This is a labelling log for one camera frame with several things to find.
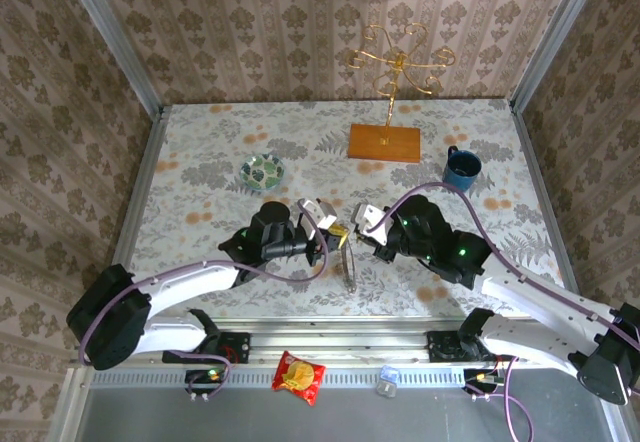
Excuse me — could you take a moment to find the small clear plastic cup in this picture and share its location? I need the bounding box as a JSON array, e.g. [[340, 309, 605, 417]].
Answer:
[[375, 364, 401, 394]]

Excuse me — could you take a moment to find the floral tablecloth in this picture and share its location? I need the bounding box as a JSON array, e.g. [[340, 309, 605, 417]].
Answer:
[[109, 99, 574, 319]]

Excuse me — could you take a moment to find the small black controller board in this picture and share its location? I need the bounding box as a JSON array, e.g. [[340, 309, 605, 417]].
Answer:
[[462, 368, 502, 396], [184, 368, 222, 396]]

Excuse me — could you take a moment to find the dark blue mug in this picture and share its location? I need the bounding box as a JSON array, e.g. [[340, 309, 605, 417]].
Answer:
[[442, 145, 484, 194]]

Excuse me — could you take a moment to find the aluminium frame post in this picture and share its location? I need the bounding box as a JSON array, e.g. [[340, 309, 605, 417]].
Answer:
[[57, 0, 165, 114], [508, 0, 609, 111]]

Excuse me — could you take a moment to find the grey metal tray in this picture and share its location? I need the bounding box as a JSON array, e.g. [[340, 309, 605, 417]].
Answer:
[[74, 366, 624, 442]]

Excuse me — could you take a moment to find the white slotted cable duct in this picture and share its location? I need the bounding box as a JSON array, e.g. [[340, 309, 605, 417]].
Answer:
[[89, 365, 469, 389]]

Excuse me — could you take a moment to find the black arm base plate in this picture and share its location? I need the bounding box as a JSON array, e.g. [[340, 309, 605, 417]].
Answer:
[[426, 329, 520, 364], [162, 330, 252, 366]]

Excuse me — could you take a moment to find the red snack packet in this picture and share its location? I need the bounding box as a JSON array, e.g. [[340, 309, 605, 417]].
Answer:
[[271, 350, 327, 407]]

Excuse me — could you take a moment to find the gold hook stand wooden base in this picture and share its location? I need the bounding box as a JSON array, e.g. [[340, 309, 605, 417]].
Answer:
[[346, 22, 457, 164]]

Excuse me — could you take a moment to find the aluminium table side rail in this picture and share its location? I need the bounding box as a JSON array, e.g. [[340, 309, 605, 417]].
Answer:
[[508, 100, 590, 324], [94, 104, 174, 328]]

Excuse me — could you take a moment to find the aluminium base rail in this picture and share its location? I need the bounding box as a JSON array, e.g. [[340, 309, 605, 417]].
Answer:
[[74, 317, 619, 369]]

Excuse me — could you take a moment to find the leaf pattern ceramic bowl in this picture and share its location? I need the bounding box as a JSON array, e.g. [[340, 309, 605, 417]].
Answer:
[[238, 153, 286, 193]]

